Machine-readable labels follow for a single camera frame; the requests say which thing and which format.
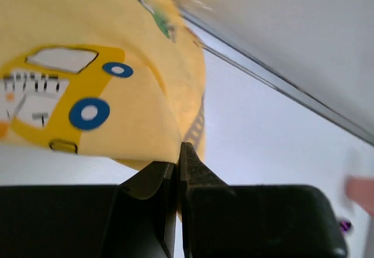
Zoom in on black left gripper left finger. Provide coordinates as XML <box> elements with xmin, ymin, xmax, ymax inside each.
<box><xmin>118</xmin><ymin>161</ymin><xmax>175</xmax><ymax>257</ymax></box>

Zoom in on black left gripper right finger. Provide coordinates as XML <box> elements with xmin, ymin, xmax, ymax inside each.
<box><xmin>179</xmin><ymin>143</ymin><xmax>236</xmax><ymax>257</ymax></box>

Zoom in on yellow car-print cloth placemat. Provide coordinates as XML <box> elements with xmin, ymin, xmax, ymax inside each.
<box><xmin>0</xmin><ymin>0</ymin><xmax>207</xmax><ymax>223</ymax></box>

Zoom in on purple metallic spoon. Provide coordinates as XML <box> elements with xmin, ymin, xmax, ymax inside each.
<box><xmin>338</xmin><ymin>218</ymin><xmax>353</xmax><ymax>235</ymax></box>

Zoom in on pink ceramic mug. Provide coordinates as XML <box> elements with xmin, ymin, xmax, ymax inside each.
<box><xmin>345</xmin><ymin>176</ymin><xmax>374</xmax><ymax>217</ymax></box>

